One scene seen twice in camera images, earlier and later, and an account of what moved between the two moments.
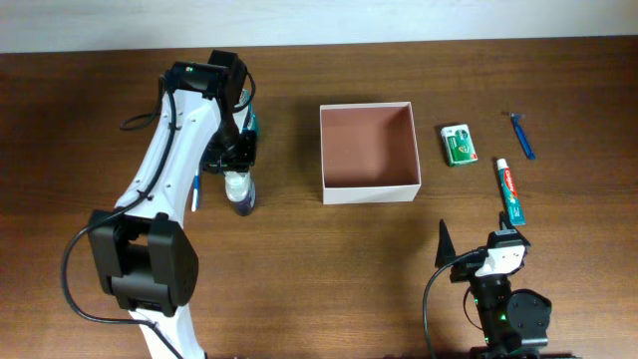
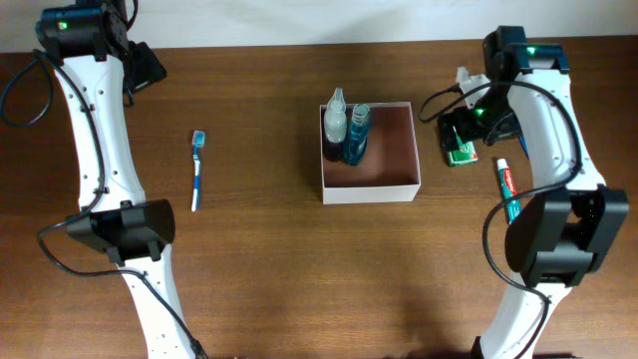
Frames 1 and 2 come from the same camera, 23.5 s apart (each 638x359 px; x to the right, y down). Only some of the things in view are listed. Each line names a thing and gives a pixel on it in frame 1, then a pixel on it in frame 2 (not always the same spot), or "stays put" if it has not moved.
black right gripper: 466,269 → 450,132
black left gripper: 231,166 → 150,67
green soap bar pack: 459,145 stays put
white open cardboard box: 369,153 stays put
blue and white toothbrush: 195,191 stays put
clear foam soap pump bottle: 240,189 → 335,127
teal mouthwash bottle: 245,118 → 359,133
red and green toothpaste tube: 513,204 stays put
